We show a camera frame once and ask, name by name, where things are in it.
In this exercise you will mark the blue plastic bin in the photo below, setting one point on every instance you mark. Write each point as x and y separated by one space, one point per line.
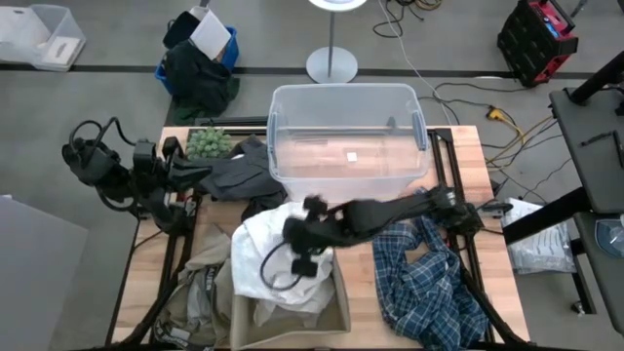
231 49

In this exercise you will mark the black stand beam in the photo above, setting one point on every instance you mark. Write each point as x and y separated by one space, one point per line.
546 219

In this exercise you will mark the clear plastic bag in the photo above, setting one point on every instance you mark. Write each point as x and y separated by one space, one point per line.
541 244

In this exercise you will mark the tan cardboard box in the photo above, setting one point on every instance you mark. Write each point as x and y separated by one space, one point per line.
292 331

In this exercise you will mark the white mesh garment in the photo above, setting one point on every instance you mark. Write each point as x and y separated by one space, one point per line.
258 244

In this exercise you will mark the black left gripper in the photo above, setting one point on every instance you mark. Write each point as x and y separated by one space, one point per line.
148 163

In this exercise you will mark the blue plaid shirt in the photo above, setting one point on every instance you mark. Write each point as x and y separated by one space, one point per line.
424 287

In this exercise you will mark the black table frame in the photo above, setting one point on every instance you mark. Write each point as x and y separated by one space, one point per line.
441 161

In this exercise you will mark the white paper sheet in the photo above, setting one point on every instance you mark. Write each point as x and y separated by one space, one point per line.
210 35

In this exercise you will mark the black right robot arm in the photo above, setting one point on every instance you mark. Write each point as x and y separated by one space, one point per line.
390 212

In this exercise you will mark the black pen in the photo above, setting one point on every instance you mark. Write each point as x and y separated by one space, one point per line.
596 138

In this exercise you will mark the blue bin with dark clothes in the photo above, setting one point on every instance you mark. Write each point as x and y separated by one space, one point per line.
197 78

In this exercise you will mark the green knobbly plush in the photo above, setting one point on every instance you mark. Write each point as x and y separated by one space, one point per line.
209 144

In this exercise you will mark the black side table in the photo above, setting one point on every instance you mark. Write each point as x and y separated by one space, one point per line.
592 156

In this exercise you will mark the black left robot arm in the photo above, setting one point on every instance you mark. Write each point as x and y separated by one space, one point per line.
97 163

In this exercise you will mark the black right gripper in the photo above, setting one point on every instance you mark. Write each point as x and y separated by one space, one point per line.
308 234

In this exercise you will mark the small clear plastic bin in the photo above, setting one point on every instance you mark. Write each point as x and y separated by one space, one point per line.
44 34

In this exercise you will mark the dark grey garment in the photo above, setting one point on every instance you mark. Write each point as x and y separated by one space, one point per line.
239 175

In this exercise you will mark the large clear plastic bin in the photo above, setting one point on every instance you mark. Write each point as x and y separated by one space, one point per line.
348 146

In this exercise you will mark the khaki olive garment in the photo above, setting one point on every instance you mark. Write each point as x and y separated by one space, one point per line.
205 297

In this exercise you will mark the red black tool case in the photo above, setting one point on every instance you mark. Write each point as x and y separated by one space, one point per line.
534 41

